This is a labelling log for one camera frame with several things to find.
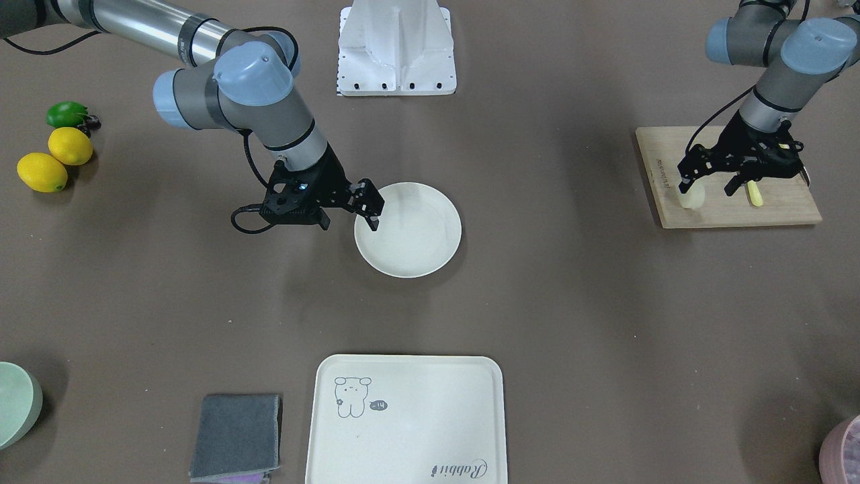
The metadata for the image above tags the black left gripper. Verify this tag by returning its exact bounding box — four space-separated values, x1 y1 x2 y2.
678 111 805 197

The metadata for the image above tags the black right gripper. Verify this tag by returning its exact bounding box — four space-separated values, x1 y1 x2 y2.
271 146 385 232

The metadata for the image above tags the white steamed bun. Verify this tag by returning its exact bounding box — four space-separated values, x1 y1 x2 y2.
676 178 706 210

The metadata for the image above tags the cream round plate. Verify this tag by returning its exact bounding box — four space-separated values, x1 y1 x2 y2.
353 183 463 278

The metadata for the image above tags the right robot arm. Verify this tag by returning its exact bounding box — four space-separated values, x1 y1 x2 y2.
2 1 384 231

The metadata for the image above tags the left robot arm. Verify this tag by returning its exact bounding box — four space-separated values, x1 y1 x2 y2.
678 1 859 196

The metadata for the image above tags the cream rectangular tray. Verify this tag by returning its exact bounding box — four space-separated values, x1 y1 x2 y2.
305 354 508 483

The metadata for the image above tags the yellow plastic knife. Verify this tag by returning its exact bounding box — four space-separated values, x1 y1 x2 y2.
744 181 764 208

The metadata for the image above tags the wooden cutting board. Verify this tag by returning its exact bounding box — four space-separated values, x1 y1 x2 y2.
635 126 822 229

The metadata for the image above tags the grey folded cloth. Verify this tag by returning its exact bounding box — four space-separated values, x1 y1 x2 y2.
189 393 282 483

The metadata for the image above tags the yellow lemon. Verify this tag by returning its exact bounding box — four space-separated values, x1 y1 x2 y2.
47 128 94 166
17 151 68 193

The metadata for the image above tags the pink bowl with ice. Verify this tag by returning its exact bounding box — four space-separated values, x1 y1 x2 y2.
819 415 859 483

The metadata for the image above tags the green lime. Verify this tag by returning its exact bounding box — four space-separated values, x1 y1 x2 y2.
45 101 101 134

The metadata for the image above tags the green bowl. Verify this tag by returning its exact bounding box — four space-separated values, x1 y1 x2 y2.
1 362 43 450

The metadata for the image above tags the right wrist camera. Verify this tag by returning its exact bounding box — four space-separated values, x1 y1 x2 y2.
230 178 331 234

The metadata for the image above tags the white camera pillar base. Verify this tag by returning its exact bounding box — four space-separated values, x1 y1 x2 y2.
336 1 458 96

